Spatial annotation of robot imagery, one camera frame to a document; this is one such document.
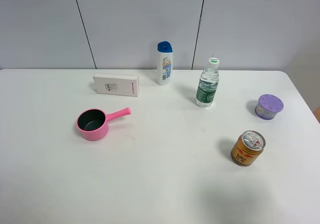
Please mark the white shampoo bottle blue cap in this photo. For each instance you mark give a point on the white shampoo bottle blue cap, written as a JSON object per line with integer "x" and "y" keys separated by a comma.
{"x": 164, "y": 62}

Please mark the gold energy drink can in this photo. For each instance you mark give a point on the gold energy drink can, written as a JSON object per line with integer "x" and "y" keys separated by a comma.
{"x": 248, "y": 147}

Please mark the clear water bottle green label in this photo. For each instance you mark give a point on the clear water bottle green label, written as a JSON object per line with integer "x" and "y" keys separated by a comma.
{"x": 208, "y": 84}

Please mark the white rectangular cardboard box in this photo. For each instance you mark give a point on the white rectangular cardboard box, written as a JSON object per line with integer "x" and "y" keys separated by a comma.
{"x": 111, "y": 84}

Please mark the pink toy saucepan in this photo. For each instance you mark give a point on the pink toy saucepan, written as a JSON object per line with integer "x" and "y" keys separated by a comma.
{"x": 94, "y": 123}

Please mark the purple lidded round container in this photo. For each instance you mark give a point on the purple lidded round container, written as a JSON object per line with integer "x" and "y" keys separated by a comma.
{"x": 268, "y": 106}

